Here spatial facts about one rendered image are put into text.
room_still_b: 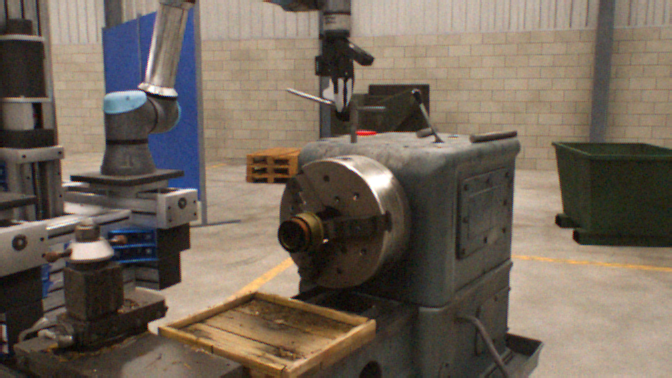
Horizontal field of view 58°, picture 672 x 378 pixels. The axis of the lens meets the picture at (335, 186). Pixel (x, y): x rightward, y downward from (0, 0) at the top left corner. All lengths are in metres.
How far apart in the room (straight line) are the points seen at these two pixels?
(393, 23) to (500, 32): 1.94
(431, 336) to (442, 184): 0.38
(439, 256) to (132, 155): 0.89
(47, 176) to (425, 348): 1.07
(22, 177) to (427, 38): 10.19
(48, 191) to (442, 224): 1.02
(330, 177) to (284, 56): 10.90
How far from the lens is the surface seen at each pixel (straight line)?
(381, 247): 1.38
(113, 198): 1.82
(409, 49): 11.53
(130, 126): 1.79
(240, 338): 1.32
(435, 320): 1.56
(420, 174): 1.48
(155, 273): 1.77
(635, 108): 11.36
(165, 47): 1.89
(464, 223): 1.63
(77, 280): 1.09
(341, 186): 1.41
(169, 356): 1.06
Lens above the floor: 1.40
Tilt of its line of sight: 9 degrees down
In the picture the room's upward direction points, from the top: straight up
